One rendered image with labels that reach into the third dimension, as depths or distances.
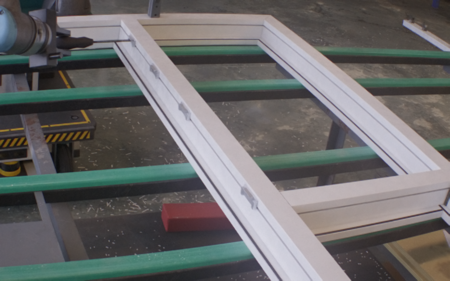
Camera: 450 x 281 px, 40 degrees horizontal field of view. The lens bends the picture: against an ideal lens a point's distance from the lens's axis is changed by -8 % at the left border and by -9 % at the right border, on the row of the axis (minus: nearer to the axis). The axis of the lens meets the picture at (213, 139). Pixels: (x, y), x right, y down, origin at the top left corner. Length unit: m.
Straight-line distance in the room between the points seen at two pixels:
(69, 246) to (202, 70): 2.90
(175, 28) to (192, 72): 2.07
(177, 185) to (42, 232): 0.30
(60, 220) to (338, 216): 0.47
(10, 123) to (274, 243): 1.62
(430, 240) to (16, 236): 1.01
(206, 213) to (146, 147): 1.52
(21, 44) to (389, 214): 0.78
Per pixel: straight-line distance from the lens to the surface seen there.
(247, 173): 1.09
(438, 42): 2.46
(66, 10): 2.35
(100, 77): 3.65
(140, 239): 1.47
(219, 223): 1.52
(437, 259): 1.56
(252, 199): 1.05
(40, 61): 1.43
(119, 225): 1.51
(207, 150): 1.20
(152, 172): 1.19
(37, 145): 1.32
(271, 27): 1.83
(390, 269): 2.06
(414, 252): 1.55
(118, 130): 3.12
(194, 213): 1.51
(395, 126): 1.40
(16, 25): 1.28
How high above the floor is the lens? 1.49
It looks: 28 degrees down
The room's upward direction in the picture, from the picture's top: 9 degrees clockwise
